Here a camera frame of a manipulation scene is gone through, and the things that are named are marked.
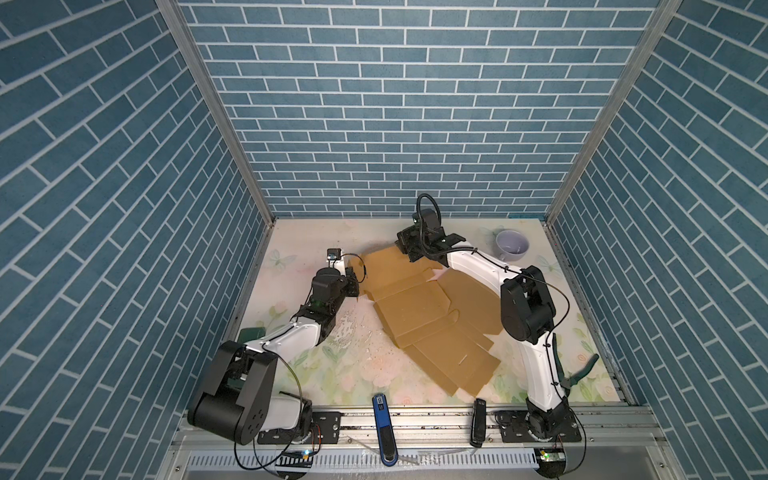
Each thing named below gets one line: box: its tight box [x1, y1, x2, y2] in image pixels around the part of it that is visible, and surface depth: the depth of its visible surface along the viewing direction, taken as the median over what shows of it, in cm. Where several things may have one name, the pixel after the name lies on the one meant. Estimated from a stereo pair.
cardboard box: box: [348, 245, 459, 349], surface depth 97 cm
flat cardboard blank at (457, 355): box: [404, 268, 503, 397], surface depth 88 cm
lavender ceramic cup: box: [496, 230, 530, 262], surface depth 110 cm
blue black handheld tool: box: [372, 393, 399, 467], surface depth 73 cm
